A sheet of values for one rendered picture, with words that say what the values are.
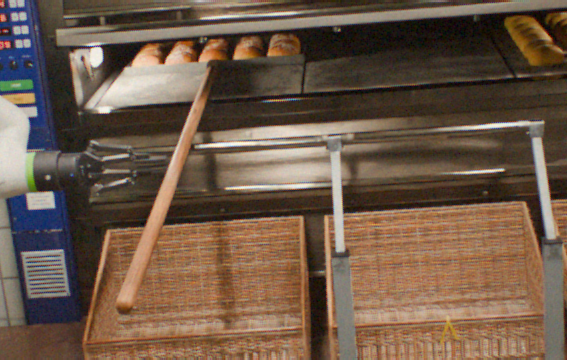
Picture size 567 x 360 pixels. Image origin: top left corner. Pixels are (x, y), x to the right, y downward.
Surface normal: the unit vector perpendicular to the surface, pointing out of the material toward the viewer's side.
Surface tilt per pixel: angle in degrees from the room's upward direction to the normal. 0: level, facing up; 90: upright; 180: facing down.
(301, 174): 70
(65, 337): 0
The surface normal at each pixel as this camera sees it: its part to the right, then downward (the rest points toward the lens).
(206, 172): -0.07, -0.04
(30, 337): -0.08, -0.95
